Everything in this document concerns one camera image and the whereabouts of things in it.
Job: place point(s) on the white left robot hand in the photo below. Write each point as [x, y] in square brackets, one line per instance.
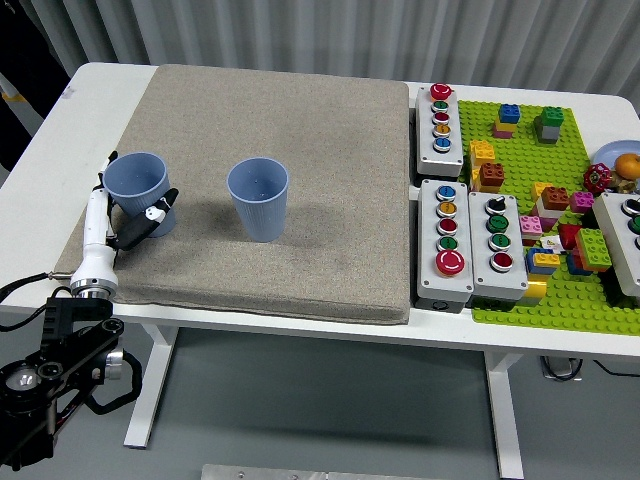
[97, 235]

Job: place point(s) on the blue ribbed plastic cup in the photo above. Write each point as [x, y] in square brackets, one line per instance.
[260, 210]
[137, 180]

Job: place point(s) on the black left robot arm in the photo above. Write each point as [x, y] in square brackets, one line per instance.
[65, 340]

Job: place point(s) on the white table leg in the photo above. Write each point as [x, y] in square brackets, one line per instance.
[150, 390]
[505, 415]

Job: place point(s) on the person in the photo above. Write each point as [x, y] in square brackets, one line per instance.
[25, 60]

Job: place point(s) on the grey-brown fabric mat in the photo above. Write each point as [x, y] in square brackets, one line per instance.
[310, 175]

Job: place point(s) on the white curtain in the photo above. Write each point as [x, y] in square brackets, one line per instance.
[350, 35]

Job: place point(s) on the grey five-button control box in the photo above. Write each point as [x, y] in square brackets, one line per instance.
[427, 150]
[430, 280]

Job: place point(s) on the brown toy block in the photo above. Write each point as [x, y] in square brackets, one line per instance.
[555, 198]
[492, 173]

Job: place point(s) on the blue toy block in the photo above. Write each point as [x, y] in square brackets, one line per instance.
[509, 112]
[530, 260]

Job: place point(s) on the yellow round toy block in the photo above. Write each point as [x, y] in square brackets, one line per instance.
[532, 289]

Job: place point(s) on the grey toy block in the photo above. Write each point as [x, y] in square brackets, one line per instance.
[547, 135]

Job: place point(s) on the red toy block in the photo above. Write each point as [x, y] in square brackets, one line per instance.
[569, 235]

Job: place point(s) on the green studded baseplate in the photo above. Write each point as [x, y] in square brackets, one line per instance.
[565, 315]

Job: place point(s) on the grey power adapter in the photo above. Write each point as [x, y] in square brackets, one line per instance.
[560, 367]

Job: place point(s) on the magenta toy block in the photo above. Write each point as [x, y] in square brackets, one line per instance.
[581, 201]

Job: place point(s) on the large green toy block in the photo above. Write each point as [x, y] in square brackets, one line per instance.
[593, 246]

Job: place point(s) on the red valve handwheel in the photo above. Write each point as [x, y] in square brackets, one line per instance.
[596, 178]

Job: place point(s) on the blue plate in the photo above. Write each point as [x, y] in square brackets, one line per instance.
[607, 152]

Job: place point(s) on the brass fitting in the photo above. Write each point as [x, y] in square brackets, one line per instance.
[625, 186]

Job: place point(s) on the orange fruit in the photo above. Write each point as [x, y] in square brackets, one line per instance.
[627, 165]

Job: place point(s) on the grey selector switch button box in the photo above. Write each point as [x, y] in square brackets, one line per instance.
[482, 270]

